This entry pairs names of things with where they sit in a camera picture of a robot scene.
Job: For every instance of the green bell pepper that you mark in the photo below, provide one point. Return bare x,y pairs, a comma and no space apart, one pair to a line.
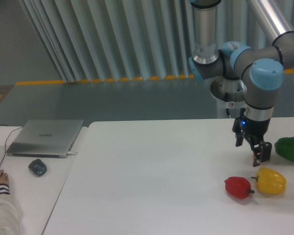
285,148

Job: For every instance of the red bell pepper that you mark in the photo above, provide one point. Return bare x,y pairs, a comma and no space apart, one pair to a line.
238,187

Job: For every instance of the yellow bell pepper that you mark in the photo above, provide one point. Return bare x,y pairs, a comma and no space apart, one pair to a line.
269,181

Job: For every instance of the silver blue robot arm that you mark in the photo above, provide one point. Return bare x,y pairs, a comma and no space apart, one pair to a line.
244,74

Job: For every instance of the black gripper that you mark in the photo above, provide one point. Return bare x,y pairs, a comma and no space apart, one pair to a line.
253,132

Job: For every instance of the silver closed laptop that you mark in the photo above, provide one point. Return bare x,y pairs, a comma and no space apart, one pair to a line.
48,138

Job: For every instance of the cream sleeved forearm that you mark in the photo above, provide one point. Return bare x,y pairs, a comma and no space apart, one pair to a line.
10,222

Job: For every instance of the dark blue small tray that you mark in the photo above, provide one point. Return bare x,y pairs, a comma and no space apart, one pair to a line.
37,167

